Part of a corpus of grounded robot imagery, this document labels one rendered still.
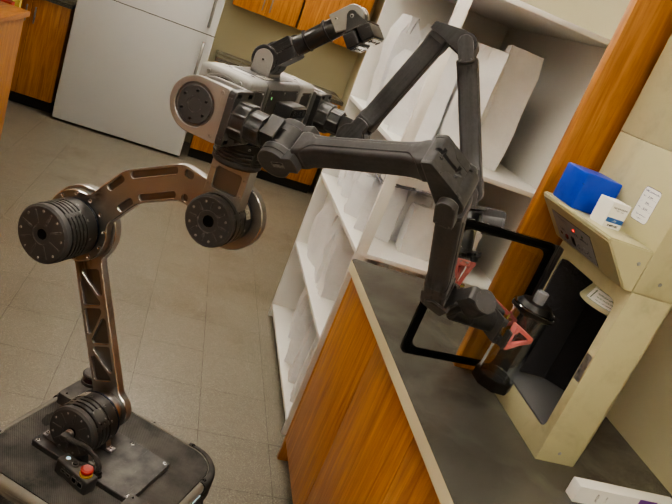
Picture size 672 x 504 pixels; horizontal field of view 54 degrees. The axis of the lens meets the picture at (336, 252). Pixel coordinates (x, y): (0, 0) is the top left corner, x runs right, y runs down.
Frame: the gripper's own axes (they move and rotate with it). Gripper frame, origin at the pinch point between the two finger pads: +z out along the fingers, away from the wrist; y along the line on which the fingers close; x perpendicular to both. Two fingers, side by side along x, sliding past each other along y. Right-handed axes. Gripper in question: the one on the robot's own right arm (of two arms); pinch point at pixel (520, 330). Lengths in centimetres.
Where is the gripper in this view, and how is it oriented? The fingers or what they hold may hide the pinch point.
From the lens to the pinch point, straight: 165.7
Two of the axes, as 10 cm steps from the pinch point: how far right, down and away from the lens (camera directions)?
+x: -4.0, 8.6, 3.2
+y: -1.7, -4.1, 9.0
